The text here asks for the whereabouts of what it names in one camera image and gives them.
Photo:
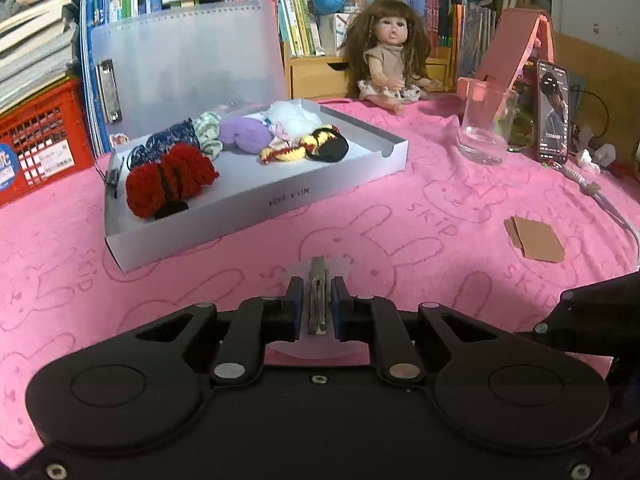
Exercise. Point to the metal hair clip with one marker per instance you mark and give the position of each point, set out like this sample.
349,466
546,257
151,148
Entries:
317,343

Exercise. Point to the black binder clip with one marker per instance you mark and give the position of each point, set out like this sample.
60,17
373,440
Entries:
111,177

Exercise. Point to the white fluffy scrunchie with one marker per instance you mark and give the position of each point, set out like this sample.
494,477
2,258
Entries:
288,121

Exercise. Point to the pink phone stand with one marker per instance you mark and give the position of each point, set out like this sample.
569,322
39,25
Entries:
520,33

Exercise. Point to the red knitted scrunchie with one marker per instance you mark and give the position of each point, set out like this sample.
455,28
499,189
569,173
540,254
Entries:
181,174

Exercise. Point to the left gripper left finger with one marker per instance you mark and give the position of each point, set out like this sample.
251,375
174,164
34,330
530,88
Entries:
256,323

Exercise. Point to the purple fluffy scrunchie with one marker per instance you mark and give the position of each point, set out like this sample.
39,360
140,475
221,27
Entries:
246,134

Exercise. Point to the navy floral scrunchie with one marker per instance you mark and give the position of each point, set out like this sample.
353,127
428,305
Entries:
159,144

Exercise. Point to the smartphone with lit screen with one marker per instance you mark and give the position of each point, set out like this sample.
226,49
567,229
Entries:
553,109

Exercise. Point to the black round puck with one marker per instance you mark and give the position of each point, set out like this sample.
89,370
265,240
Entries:
170,208
325,146

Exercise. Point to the stack of books on crate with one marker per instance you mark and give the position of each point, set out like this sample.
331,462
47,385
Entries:
38,46

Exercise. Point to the brown cardboard pieces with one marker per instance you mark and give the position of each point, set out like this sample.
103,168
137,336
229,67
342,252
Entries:
536,240

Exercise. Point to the wooden drawer shelf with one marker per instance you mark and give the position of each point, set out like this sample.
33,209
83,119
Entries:
316,78

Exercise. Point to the brown haired baby doll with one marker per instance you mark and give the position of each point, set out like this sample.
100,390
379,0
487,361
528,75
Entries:
385,48

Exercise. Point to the clear glass mug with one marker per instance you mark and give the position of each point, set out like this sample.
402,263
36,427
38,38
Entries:
493,124

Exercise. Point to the pink bunny towel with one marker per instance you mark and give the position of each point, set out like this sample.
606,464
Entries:
431,232

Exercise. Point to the green checked scrunchie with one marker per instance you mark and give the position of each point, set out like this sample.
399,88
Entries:
207,129

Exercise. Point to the white shallow cardboard box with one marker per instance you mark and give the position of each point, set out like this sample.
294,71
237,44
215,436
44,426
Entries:
248,192

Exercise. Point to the red plastic crate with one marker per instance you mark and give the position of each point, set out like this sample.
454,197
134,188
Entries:
43,140

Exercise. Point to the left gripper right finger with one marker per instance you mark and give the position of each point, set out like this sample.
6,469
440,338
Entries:
375,321

